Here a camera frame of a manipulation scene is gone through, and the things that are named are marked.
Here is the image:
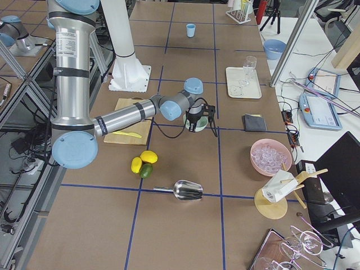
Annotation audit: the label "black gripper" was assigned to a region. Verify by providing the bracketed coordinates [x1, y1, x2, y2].
[187, 103, 217, 137]

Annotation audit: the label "green bowl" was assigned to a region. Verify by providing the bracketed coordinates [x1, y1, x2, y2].
[183, 112, 208, 132]

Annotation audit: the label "light blue cup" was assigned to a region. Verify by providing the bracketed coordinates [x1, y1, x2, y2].
[186, 24, 196, 38]

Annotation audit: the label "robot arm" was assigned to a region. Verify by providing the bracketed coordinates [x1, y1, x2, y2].
[47, 1, 215, 169]
[1, 15, 48, 57]

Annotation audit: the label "steel ice scoop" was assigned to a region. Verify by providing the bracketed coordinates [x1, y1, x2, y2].
[153, 180, 203, 201]

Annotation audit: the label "pink bowl of ice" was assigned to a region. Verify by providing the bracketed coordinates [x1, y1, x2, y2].
[250, 139, 293, 177]

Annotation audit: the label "grey yellow folded cloth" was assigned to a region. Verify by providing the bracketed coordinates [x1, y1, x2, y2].
[242, 114, 267, 132]

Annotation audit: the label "cream bear tray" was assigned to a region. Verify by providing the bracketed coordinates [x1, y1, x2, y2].
[226, 67, 262, 99]

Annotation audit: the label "wooden cutting board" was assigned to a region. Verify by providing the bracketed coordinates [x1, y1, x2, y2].
[103, 97, 154, 146]

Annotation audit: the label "yellow lemon round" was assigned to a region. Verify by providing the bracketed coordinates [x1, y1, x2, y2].
[140, 150, 158, 164]

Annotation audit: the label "yellow plastic knife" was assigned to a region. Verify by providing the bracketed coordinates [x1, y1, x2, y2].
[113, 130, 142, 138]

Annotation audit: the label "clear wine glass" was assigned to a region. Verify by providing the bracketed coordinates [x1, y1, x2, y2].
[240, 56, 257, 87]

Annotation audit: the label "yellow lemon oval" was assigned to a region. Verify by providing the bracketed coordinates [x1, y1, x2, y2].
[130, 156, 143, 174]

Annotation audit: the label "white paper carton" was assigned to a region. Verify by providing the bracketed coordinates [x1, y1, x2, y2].
[262, 170, 298, 203]

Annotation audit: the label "blue basin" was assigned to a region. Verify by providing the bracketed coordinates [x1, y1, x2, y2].
[263, 39, 286, 60]

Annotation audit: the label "wooden cup stand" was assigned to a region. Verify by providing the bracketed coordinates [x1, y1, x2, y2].
[254, 169, 328, 220]

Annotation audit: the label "blue teach pendant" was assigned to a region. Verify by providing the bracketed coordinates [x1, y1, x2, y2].
[299, 67, 342, 131]

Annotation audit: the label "black monitor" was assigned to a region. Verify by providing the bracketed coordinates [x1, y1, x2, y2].
[304, 131, 359, 232]

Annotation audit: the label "upturned wine glasses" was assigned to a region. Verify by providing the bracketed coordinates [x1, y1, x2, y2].
[249, 219, 334, 269]

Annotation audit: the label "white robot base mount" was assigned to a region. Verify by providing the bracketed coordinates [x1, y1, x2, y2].
[101, 1, 151, 92]

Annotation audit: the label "white wire rack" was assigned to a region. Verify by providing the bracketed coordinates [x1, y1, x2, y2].
[226, 0, 253, 24]

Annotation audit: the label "aluminium frame post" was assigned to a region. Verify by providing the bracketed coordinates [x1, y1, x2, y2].
[269, 0, 319, 87]

